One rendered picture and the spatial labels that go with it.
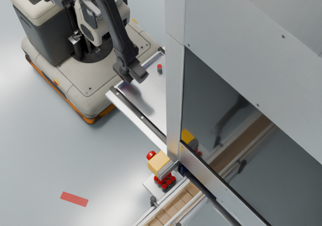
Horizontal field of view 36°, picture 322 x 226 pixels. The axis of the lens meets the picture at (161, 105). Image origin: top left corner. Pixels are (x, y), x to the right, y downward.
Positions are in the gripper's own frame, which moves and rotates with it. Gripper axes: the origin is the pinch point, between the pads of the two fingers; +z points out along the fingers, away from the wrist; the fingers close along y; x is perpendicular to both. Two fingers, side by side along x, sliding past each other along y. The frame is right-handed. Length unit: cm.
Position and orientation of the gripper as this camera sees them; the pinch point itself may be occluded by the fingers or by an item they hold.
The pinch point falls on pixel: (125, 77)
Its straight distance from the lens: 210.7
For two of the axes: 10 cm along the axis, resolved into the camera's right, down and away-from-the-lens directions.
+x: 7.3, -6.2, 2.9
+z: -1.1, 3.2, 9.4
